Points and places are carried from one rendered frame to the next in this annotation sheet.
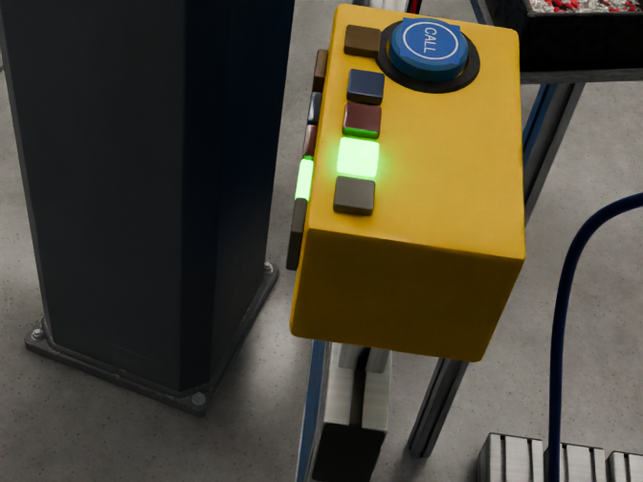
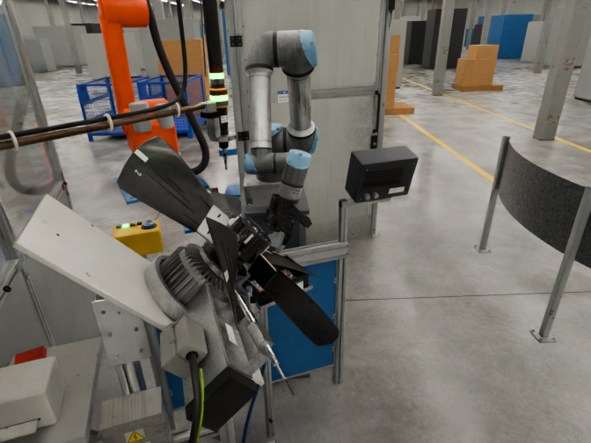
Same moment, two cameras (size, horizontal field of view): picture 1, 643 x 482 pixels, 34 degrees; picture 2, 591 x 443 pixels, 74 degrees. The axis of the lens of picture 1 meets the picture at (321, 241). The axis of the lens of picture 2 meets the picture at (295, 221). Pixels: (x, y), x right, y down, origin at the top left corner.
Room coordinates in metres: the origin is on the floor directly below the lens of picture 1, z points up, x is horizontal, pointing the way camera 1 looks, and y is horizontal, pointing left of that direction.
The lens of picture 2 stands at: (0.59, -1.43, 1.70)
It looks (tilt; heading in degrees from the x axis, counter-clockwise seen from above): 26 degrees down; 74
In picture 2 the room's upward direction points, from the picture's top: 1 degrees counter-clockwise
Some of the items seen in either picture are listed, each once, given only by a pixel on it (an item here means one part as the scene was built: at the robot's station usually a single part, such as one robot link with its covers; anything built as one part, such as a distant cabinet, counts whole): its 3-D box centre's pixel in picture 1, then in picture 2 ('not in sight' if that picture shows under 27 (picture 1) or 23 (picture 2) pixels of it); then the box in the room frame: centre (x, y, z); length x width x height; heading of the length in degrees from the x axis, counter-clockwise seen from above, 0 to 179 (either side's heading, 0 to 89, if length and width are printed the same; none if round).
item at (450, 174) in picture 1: (405, 186); (138, 240); (0.38, -0.04, 1.02); 0.16 x 0.10 x 0.11; 2
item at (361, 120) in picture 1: (362, 120); not in sight; (0.36, -0.01, 1.08); 0.02 x 0.02 x 0.01; 2
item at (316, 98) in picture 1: (312, 126); not in sight; (0.39, 0.02, 1.04); 0.02 x 0.01 x 0.03; 2
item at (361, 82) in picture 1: (365, 86); not in sight; (0.39, -0.01, 1.08); 0.02 x 0.02 x 0.01; 2
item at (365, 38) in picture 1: (362, 41); not in sight; (0.42, 0.00, 1.08); 0.02 x 0.02 x 0.01; 2
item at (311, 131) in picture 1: (307, 160); not in sight; (0.36, 0.01, 1.04); 0.02 x 0.01 x 0.03; 2
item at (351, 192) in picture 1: (354, 195); not in sight; (0.31, -0.01, 1.08); 0.02 x 0.02 x 0.01; 2
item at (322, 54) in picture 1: (318, 83); not in sight; (0.42, 0.02, 1.04); 0.02 x 0.01 x 0.03; 2
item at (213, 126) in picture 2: not in sight; (218, 120); (0.68, -0.39, 1.50); 0.09 x 0.07 x 0.10; 37
